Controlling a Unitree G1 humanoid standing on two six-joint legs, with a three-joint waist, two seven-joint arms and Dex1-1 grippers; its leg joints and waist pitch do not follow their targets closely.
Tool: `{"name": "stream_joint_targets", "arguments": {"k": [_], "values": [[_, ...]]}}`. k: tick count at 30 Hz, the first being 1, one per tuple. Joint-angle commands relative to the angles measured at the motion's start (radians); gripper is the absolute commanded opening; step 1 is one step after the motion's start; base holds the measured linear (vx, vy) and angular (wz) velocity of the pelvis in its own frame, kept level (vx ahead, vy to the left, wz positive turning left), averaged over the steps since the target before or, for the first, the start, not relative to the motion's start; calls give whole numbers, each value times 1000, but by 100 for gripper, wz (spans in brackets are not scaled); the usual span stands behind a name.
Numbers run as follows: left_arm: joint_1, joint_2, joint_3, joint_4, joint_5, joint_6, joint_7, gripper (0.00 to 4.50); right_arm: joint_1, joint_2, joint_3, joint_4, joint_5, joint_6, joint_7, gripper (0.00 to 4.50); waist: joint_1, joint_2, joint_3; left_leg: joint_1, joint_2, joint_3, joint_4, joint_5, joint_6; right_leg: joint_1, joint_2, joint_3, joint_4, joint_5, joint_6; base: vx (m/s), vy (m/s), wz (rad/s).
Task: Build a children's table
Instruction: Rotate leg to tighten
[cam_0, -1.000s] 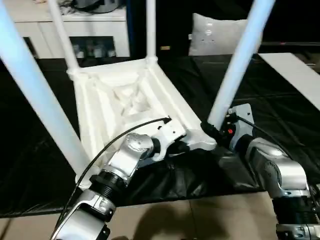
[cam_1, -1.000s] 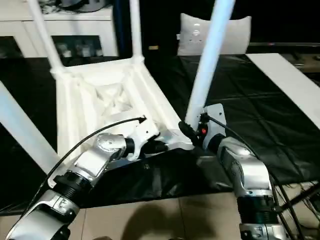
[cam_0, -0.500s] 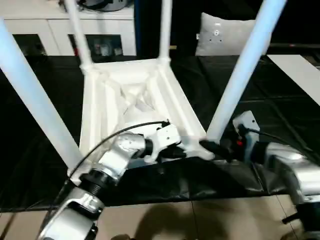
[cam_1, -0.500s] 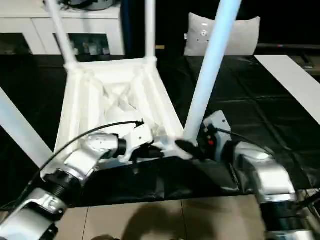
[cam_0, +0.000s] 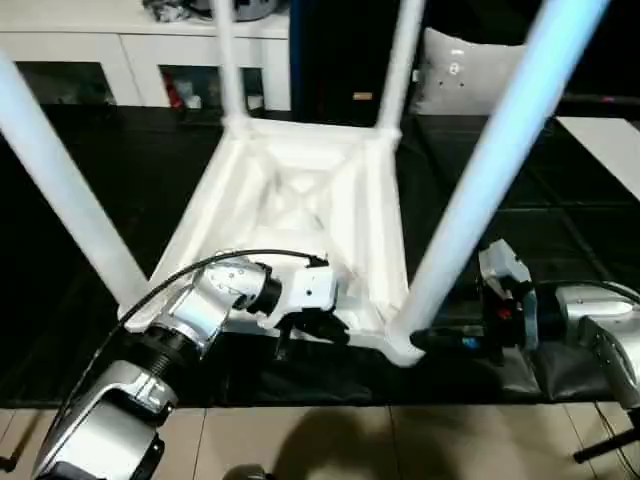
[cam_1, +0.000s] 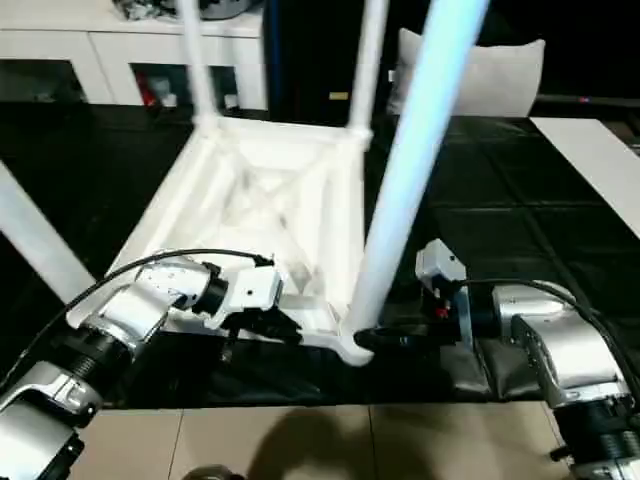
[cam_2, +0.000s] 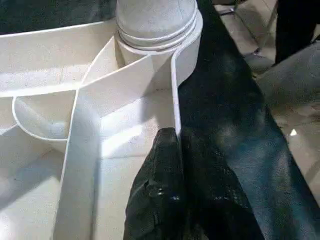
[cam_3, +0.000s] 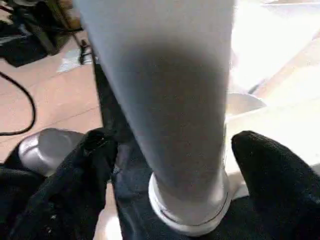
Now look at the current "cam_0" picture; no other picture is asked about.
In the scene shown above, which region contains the grey cushion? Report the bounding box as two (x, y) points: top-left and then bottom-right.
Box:
(412, 27), (532, 117)

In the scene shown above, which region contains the grey round helmet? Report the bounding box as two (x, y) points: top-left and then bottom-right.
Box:
(234, 0), (290, 22)

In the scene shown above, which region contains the white glass-door cabinet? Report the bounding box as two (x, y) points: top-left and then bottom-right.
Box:
(0, 0), (293, 112)

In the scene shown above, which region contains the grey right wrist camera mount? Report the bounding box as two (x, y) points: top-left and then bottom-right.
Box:
(477, 238), (540, 362)

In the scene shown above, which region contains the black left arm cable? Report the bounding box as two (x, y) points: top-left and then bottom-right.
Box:
(34, 248), (330, 471)

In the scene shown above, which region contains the white board on right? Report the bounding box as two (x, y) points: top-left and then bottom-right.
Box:
(553, 115), (640, 195)

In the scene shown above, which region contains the white plastic table top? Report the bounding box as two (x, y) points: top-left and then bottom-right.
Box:
(117, 117), (430, 370)

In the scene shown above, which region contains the black cabinet with gold label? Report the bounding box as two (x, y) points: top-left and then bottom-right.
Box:
(288, 0), (429, 127)

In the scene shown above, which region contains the dark clutter pile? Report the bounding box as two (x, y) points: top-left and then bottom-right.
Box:
(142, 0), (217, 25)

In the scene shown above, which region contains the black work mat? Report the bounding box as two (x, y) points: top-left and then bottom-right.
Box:
(0, 102), (640, 409)

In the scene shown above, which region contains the black monitor with red logo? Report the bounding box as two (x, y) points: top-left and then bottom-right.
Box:
(564, 94), (640, 107)

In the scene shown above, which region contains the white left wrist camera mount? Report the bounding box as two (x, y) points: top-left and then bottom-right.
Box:
(258, 267), (340, 330)

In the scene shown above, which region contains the black robot foot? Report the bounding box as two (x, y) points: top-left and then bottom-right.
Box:
(223, 464), (277, 480)

